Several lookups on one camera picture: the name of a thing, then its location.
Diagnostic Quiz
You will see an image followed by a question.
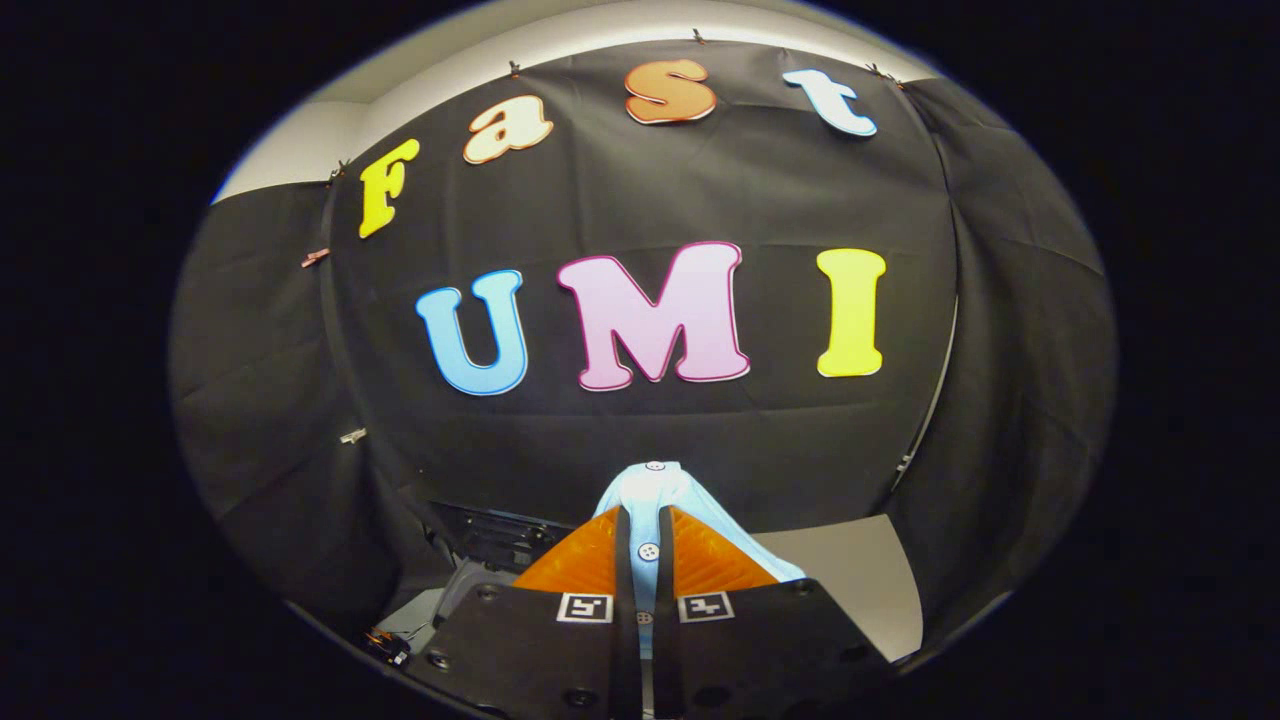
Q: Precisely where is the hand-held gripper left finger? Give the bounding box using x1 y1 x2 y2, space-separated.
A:
403 505 639 720

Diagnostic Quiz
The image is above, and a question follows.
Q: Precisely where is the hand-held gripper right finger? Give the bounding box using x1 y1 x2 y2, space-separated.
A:
653 505 894 720

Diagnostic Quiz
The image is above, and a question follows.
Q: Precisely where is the light blue shirt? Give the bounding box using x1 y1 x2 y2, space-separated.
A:
592 460 807 661

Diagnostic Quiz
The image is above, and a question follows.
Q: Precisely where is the dark washing machine lid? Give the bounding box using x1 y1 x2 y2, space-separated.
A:
430 500 561 573

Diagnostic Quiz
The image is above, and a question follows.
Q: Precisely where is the small black orange device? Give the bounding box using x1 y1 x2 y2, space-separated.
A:
364 627 413 668

